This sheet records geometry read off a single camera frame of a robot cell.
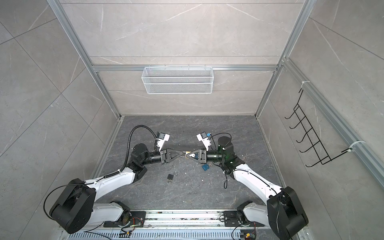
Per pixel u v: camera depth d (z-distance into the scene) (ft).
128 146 2.08
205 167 2.96
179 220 2.45
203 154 2.12
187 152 2.31
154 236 2.29
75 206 1.36
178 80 3.31
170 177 2.85
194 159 2.23
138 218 2.39
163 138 2.25
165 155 2.17
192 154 2.28
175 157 2.29
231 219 2.39
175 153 2.27
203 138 2.25
